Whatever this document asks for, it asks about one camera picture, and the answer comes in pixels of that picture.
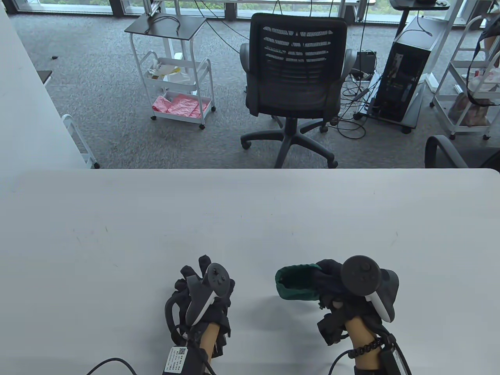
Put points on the person's right hand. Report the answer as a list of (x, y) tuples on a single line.
[(328, 277)]

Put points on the person's left hand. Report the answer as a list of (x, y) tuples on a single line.
[(222, 312)]

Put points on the person's left forearm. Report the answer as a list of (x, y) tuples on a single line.
[(209, 340)]

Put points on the person's right forearm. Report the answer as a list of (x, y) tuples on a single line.
[(359, 332)]

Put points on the beige pink bag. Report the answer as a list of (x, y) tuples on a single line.
[(468, 113)]

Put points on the white plastic bag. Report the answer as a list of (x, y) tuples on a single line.
[(484, 82)]

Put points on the black white right controller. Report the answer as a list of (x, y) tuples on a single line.
[(361, 275)]

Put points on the black white controller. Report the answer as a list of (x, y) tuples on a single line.
[(216, 279), (361, 275)]

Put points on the black white left controller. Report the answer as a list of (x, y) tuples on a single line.
[(216, 279)]

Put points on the labelled left wrist sensor box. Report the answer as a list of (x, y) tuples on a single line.
[(175, 359)]

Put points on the labelled wrist sensor box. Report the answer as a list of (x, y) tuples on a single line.
[(175, 359), (392, 363)]

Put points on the labelled right wrist sensor box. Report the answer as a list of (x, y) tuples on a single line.
[(392, 363)]

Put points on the grey chair armrest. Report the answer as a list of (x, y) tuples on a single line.
[(437, 152)]

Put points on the grey computer trolley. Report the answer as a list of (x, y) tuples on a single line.
[(414, 113)]

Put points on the black mesh office chair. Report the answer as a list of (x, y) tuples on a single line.
[(297, 86)]

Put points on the pink plastic bags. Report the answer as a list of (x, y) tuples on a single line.
[(179, 105)]

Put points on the black computer tower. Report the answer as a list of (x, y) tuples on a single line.
[(402, 78)]

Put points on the black box on floor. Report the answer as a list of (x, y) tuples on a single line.
[(367, 62)]

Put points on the white metal rack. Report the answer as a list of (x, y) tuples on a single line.
[(74, 133)]

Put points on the white standing desk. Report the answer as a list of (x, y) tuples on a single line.
[(439, 58)]

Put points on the white yellow plastic bags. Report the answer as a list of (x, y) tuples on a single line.
[(168, 70)]

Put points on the black standing desk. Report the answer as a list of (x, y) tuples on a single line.
[(414, 4)]

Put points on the white cart with black top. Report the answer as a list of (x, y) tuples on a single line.
[(168, 25)]

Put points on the small black side table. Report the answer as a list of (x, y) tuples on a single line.
[(45, 75)]

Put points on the aluminium frame post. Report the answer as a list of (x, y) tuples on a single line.
[(153, 7)]

